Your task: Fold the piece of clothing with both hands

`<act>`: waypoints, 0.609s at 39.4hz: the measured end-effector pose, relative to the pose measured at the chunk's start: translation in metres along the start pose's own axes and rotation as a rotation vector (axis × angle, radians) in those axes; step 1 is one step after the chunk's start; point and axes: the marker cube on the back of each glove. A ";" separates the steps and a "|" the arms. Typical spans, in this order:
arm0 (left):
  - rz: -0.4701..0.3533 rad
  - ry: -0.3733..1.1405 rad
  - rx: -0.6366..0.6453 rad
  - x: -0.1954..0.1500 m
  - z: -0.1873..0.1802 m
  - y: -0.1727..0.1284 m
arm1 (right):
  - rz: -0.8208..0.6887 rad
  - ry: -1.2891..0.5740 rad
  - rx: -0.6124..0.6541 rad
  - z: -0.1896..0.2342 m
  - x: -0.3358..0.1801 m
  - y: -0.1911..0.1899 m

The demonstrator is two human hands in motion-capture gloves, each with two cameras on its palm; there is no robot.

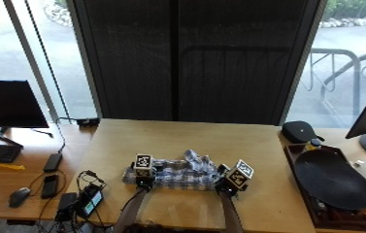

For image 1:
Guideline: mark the grey metal bike rack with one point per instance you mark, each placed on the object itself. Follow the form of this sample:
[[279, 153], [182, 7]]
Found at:
[[342, 81]]

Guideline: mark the black small box device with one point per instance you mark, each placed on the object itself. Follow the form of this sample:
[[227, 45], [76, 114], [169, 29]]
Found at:
[[65, 207]]

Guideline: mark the white marker cube on right glove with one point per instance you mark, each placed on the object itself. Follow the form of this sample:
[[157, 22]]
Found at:
[[239, 177]]

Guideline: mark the dark oval plate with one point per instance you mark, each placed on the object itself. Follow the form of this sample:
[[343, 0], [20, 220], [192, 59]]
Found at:
[[333, 181]]

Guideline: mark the person's right hand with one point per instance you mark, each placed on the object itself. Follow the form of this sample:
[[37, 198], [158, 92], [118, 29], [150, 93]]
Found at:
[[223, 186]]

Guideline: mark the black slim remote device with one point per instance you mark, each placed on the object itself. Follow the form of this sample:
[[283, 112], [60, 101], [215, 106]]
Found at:
[[49, 186]]

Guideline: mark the black clamp on desk edge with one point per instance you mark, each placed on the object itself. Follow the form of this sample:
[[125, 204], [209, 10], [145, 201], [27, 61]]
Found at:
[[86, 122]]

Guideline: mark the small bottle with black cap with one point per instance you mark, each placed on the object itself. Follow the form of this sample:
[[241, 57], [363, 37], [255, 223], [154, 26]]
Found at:
[[313, 144]]

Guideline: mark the dark wooden tray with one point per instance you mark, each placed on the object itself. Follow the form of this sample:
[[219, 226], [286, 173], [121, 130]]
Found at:
[[319, 213]]

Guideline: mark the small white adapter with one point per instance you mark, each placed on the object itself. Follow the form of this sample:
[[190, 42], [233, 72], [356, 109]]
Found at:
[[358, 162]]

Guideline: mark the black computer mouse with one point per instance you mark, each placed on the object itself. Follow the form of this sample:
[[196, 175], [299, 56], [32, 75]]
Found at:
[[19, 196]]

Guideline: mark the white marker cube on glove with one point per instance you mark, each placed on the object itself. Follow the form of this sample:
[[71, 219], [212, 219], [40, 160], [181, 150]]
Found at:
[[142, 165], [239, 177]]

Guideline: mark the smartphone with lit screen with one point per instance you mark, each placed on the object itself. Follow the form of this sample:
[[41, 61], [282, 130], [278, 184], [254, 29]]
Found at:
[[89, 201]]

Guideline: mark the yellow flat tool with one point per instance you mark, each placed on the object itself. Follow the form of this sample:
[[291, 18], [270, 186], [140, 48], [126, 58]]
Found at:
[[4, 166]]

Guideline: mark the dark roller window blind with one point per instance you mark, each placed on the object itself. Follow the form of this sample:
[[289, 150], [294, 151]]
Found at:
[[190, 59]]

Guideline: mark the blue white plaid cloth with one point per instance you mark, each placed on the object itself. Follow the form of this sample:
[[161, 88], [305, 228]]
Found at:
[[177, 173]]

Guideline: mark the black power adapter brick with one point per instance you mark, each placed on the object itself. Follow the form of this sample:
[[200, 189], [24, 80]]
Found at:
[[52, 162]]

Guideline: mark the white marker cube on left glove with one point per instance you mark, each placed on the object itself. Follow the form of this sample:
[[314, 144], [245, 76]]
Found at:
[[142, 165]]

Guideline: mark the black computer monitor with stand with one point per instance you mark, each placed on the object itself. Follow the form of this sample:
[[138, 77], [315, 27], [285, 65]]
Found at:
[[5, 106]]

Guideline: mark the person's left hand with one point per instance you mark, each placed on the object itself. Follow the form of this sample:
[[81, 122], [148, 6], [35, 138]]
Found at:
[[144, 182]]

